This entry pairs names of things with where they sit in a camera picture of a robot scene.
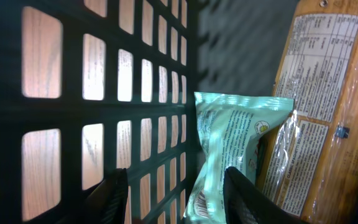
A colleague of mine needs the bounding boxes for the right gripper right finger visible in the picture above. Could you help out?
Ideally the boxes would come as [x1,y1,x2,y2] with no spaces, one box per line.
[223,167,304,224]

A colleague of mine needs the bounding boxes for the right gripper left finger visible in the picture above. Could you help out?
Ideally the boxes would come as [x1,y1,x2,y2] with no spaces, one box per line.
[56,168,129,224]

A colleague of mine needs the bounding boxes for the orange spaghetti packet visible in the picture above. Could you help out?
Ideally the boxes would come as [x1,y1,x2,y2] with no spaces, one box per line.
[256,0,358,223]

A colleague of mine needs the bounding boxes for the mint green wipes packet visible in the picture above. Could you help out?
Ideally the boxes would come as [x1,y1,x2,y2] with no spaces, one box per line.
[184,92,293,223]

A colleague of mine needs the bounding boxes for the grey plastic laundry basket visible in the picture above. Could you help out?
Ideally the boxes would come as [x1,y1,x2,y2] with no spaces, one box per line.
[0,1,296,223]

